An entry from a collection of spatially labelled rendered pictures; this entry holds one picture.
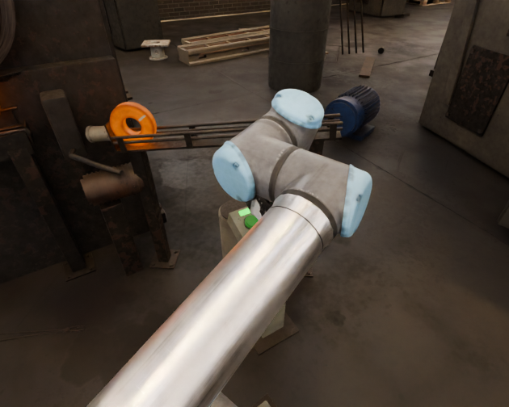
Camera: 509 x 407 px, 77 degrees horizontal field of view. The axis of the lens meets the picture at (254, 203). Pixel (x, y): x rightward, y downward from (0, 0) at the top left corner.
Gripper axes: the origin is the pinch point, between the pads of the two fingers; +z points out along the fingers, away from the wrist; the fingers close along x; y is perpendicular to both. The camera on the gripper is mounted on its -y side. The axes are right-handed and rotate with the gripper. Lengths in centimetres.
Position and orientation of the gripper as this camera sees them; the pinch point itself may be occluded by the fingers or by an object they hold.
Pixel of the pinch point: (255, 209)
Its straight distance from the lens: 84.3
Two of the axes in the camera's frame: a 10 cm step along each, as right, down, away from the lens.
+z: -1.8, 5.5, 8.2
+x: 8.6, -3.2, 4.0
